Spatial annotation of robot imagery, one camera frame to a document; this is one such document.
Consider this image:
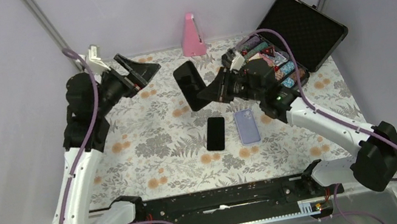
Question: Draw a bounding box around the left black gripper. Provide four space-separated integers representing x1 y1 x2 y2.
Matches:
87 48 169 118

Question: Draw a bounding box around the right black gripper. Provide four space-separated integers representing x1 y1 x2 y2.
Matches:
192 61 265 112

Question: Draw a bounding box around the lilac phone case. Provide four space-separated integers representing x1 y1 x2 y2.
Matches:
234 109 261 146

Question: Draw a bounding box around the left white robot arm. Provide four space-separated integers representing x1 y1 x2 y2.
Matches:
52 54 161 224

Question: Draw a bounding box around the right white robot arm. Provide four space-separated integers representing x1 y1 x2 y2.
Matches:
197 59 397 197

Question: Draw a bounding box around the black poker chip case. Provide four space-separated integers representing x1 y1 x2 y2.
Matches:
221 0 348 89

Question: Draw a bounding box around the pink metronome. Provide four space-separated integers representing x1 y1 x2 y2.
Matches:
182 12 207 57

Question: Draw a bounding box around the floral table mat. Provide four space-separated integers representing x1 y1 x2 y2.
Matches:
90 49 348 211

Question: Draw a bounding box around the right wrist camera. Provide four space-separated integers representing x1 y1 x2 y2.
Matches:
229 50 246 71

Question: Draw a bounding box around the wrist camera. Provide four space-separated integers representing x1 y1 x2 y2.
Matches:
229 50 246 71
80 44 110 76

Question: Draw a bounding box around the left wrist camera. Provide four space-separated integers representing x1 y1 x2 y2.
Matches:
80 44 110 76

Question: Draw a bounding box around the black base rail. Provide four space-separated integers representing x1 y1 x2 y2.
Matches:
133 174 344 224

